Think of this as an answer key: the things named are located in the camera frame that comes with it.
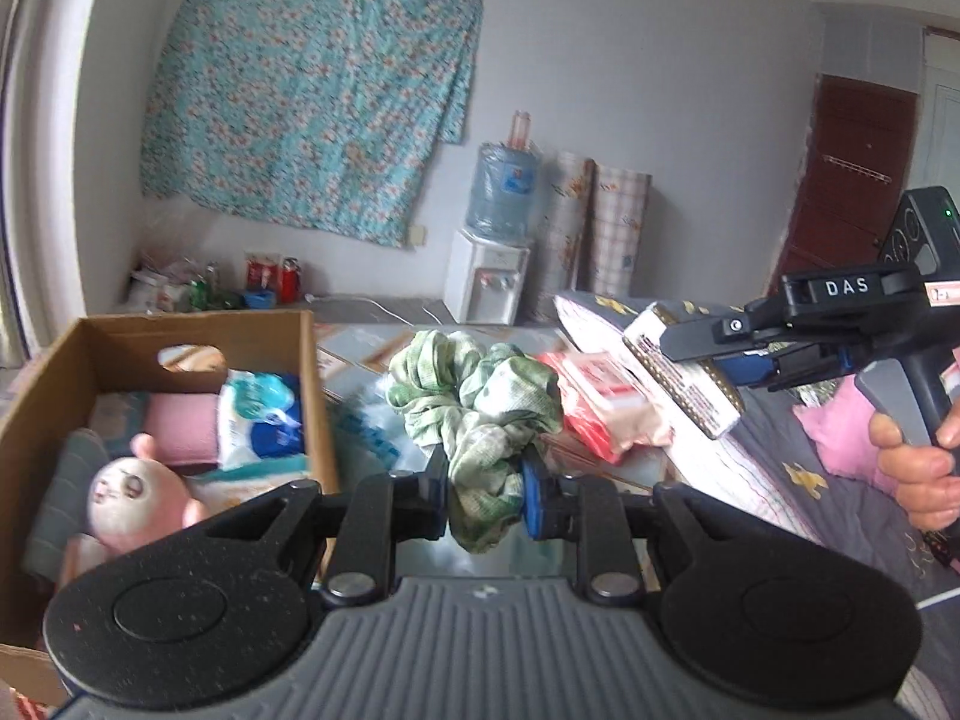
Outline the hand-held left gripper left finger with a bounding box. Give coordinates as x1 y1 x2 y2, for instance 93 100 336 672
201 444 451 610

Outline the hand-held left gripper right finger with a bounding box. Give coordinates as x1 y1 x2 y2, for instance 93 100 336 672
520 444 773 610

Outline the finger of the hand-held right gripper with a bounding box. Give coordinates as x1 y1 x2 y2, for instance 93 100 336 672
658 298 785 363
712 345 796 392

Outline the white boxed packet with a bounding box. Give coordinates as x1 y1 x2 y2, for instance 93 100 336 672
622 301 745 441

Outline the green cloth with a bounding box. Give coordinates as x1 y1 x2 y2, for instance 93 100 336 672
386 328 563 554

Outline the blue wet wipes pack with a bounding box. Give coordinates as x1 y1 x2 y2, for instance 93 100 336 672
216 369 310 470

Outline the white cotton swab bag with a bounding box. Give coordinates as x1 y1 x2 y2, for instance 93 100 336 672
187 457 312 511

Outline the pink mesh sponge pad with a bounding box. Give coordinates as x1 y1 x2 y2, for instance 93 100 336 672
146 390 226 470

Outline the pink plush toy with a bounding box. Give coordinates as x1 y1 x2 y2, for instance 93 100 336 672
64 431 207 586

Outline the brown cardboard box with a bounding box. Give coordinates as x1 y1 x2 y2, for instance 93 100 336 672
0 307 338 706

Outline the blue-grey towel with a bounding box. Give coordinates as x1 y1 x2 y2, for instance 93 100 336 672
22 427 113 582

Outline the person's right hand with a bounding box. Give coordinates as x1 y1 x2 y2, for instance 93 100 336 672
868 390 960 533

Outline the brown door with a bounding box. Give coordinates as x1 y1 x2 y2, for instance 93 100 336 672
766 73 922 299

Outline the grey quilt with yellow print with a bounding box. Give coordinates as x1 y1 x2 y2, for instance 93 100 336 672
553 289 960 616

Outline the red and white tissue pack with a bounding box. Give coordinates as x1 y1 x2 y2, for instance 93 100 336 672
538 349 674 464

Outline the plaid print roll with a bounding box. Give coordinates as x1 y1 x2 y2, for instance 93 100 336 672
585 163 652 299

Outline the floral print roll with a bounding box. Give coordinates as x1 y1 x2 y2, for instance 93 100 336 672
529 151 597 323

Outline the white door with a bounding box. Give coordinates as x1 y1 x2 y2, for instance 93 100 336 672
904 26 960 192

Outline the white water dispenser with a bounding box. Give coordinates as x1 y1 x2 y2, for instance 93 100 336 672
442 229 532 327

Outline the blue water jug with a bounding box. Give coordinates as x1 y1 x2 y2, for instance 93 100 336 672
463 141 545 247

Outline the green glass bottle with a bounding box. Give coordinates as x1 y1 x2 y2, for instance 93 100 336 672
189 262 222 310

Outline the clear plastic bag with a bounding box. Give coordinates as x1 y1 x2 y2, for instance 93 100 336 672
129 259 194 314

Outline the white wall rack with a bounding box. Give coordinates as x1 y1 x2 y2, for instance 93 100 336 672
823 154 891 183

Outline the white cable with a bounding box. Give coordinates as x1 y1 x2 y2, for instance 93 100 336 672
304 294 451 325

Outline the teal floral wall cloth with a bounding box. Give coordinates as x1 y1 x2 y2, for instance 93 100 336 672
139 0 485 248

